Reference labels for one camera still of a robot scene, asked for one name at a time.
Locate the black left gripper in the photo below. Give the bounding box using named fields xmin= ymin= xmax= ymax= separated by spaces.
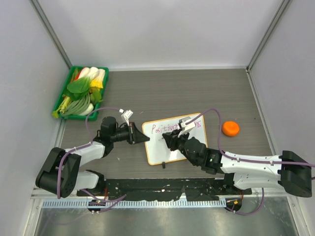
xmin=111 ymin=122 xmax=149 ymax=145

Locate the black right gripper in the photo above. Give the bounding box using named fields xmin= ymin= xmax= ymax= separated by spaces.
xmin=162 ymin=128 xmax=198 ymax=166

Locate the yellow framed whiteboard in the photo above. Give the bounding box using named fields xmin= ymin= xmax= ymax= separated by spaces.
xmin=142 ymin=113 xmax=208 ymax=165

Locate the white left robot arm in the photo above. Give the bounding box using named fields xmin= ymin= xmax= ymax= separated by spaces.
xmin=35 ymin=117 xmax=150 ymax=198

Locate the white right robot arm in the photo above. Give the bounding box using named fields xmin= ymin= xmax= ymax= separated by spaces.
xmin=162 ymin=130 xmax=312 ymax=198

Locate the white radish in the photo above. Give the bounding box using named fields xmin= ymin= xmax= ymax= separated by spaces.
xmin=79 ymin=103 xmax=94 ymax=116

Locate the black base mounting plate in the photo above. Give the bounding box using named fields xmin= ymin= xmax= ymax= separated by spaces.
xmin=86 ymin=178 xmax=252 ymax=202

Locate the orange round toy fruit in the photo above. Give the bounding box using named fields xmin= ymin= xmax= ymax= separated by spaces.
xmin=221 ymin=121 xmax=240 ymax=137

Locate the yellow flower vegetable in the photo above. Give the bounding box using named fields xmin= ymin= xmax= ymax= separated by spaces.
xmin=90 ymin=77 xmax=104 ymax=93

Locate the green long beans bundle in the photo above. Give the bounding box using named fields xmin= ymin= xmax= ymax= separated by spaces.
xmin=60 ymin=94 xmax=91 ymax=117

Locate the green leafy bok choy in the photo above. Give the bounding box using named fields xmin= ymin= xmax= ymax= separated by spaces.
xmin=63 ymin=77 xmax=91 ymax=101

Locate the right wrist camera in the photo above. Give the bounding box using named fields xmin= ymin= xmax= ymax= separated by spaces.
xmin=178 ymin=117 xmax=195 ymax=137

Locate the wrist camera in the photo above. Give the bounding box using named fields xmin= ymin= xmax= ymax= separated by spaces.
xmin=178 ymin=117 xmax=195 ymax=137
xmin=119 ymin=109 xmax=133 ymax=126

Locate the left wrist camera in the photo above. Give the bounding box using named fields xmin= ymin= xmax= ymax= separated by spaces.
xmin=119 ymin=109 xmax=133 ymax=126

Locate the slotted cable duct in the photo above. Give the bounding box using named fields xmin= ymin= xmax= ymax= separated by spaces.
xmin=42 ymin=198 xmax=226 ymax=208

